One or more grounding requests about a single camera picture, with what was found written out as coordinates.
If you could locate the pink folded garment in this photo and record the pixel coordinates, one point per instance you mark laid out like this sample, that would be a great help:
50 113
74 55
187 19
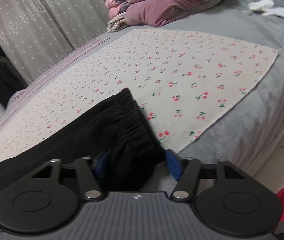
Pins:
116 7

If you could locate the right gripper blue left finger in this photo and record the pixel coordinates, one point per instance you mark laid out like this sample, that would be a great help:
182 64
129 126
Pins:
87 169

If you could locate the grey bed sheet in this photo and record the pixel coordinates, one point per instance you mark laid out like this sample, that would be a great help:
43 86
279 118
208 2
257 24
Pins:
249 131

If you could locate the striped folded cloth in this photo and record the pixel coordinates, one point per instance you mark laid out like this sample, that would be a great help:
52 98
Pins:
117 23

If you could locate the white crumpled tissue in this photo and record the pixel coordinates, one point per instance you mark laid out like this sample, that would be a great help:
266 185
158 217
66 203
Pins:
266 8

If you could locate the black pants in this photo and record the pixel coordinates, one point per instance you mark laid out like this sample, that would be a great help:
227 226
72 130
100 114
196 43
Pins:
116 126

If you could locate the black hanging bag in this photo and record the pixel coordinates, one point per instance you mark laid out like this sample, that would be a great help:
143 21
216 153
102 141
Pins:
10 80

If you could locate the pink striped blanket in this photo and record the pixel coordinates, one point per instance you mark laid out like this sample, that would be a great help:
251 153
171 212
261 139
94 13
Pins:
20 97

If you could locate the cherry print blanket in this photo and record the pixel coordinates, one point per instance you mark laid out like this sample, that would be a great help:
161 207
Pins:
183 80

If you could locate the grey star curtain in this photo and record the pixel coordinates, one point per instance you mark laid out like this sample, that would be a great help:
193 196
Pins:
36 34

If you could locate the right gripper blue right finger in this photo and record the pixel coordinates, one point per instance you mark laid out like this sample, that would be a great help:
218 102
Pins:
186 173

